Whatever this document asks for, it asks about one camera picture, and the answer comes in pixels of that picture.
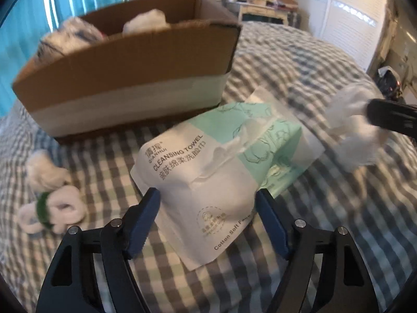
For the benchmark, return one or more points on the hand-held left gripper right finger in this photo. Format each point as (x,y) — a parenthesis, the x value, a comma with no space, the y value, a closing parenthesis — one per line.
(273,221)

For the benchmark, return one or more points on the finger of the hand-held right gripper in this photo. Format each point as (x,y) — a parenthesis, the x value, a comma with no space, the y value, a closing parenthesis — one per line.
(387,112)

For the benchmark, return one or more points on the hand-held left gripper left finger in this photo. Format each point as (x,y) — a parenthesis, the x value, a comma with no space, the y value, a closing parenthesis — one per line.
(145,219)

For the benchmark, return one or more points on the white and green tissue pack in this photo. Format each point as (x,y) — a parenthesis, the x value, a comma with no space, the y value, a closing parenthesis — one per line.
(224,176)

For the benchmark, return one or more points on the brown cardboard box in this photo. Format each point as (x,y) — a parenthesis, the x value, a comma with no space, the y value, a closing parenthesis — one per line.
(130,71)

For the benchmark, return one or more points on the black bag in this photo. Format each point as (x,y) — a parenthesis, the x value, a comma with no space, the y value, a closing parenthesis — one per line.
(389,83)

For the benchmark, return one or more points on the checkered bed sheet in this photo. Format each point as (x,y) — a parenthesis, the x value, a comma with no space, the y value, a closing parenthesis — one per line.
(325,221)

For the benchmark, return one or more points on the white plush toy green band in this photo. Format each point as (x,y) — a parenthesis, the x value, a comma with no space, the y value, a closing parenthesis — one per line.
(49,199)

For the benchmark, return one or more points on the white wardrobe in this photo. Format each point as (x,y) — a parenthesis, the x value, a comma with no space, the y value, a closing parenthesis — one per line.
(345,16)

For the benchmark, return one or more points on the white dressing table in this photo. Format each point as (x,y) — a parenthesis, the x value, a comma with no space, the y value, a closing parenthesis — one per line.
(260,6)

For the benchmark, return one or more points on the grey white plush toy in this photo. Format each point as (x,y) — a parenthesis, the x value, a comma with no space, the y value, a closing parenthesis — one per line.
(70,39)

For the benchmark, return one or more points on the white fluffy ball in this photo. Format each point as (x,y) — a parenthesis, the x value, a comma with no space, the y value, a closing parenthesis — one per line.
(146,21)

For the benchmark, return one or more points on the teal curtain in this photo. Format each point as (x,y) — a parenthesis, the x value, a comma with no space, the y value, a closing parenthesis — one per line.
(42,13)

